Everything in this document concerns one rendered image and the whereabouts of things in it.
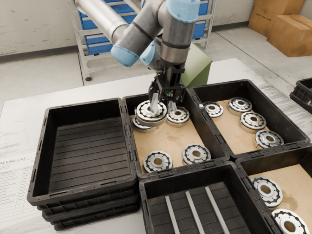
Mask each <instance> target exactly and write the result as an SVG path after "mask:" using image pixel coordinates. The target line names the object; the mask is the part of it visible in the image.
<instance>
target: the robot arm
mask: <svg viewBox="0 0 312 234"><path fill-rule="evenodd" d="M72 1H73V3H74V5H75V6H76V8H77V9H78V10H79V11H80V12H81V13H83V14H86V15H87V16H88V17H89V18H90V19H91V20H92V21H93V23H94V24H95V25H96V26H97V27H98V28H99V29H100V31H101V32H102V33H103V34H104V35H105V36H106V37H107V38H108V40H109V41H110V42H111V43H112V44H113V48H112V49H111V51H110V52H111V55H112V56H113V57H114V58H115V59H116V60H117V61H118V62H119V63H121V64H122V65H124V66H126V67H131V66H132V65H133V64H135V62H136V61H137V60H138V59H140V60H141V61H142V62H143V63H144V64H145V65H146V66H148V67H149V68H150V69H152V70H153V71H154V72H156V73H157V75H156V76H155V77H154V79H155V80H154V81H152V82H151V85H150V87H149V90H148V95H149V104H150V109H151V111H154V112H155V114H157V111H158V105H157V104H158V102H159V103H161V100H167V106H166V108H167V114H169V113H170V112H171V110H173V111H174V112H175V113H176V111H177V109H176V104H175V103H178V102H179V100H180V101H181V102H183V98H184V94H185V90H186V86H185V85H184V83H183V81H182V80H181V74H182V73H184V72H185V68H184V67H185V63H186V60H187V57H188V53H189V50H190V49H191V47H190V45H191V41H192V37H193V33H194V29H195V24H196V21H197V19H198V12H199V7H200V0H124V1H125V2H126V3H127V4H128V5H129V6H130V7H131V8H132V9H133V10H134V11H135V12H136V13H137V16H136V17H135V18H134V20H133V21H132V22H131V24H130V25H129V24H128V23H127V22H126V21H125V20H124V19H123V18H122V17H121V16H120V15H118V14H117V13H116V12H115V11H114V10H113V9H112V8H111V7H110V6H109V5H108V4H107V3H106V2H105V1H104V0H72ZM182 90H183V91H184V92H183V96H181V94H182Z"/></svg>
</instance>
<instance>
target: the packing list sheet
mask: <svg viewBox="0 0 312 234"><path fill-rule="evenodd" d="M35 156H36V152H33V153H28V154H23V155H18V156H12V157H7V158H1V159H0V229H3V228H6V227H8V226H11V225H14V224H17V223H20V222H23V221H26V220H29V219H32V218H35V217H38V216H40V215H42V211H39V210H37V206H32V205H31V204H30V203H29V202H28V201H27V199H26V197H27V193H28V188H29V184H30V179H31V175H32V170H33V165H34V160H35Z"/></svg>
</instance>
